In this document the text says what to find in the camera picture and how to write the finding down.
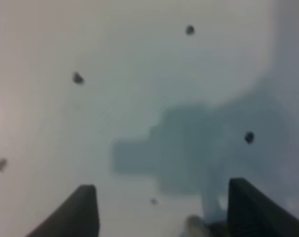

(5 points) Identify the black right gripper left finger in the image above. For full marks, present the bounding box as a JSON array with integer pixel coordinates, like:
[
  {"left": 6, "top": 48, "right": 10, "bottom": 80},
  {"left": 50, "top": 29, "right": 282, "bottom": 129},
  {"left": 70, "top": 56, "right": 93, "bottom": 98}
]
[{"left": 28, "top": 185, "right": 100, "bottom": 237}]

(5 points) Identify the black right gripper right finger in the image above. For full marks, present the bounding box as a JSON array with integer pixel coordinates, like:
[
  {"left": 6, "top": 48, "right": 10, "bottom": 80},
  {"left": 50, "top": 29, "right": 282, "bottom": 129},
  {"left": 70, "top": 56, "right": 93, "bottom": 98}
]
[{"left": 227, "top": 178, "right": 299, "bottom": 237}]

